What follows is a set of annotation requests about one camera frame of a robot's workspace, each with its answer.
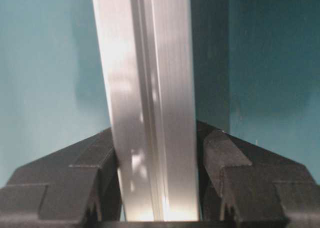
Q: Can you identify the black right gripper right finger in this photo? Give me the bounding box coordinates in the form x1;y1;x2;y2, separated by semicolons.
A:
196;121;320;227

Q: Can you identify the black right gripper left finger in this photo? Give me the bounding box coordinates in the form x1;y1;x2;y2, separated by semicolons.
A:
0;129;122;227

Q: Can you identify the teal table cloth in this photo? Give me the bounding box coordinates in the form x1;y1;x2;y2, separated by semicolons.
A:
0;0;320;185

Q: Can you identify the silver aluminium extrusion rail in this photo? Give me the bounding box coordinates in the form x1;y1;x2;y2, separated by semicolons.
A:
93;0;200;221

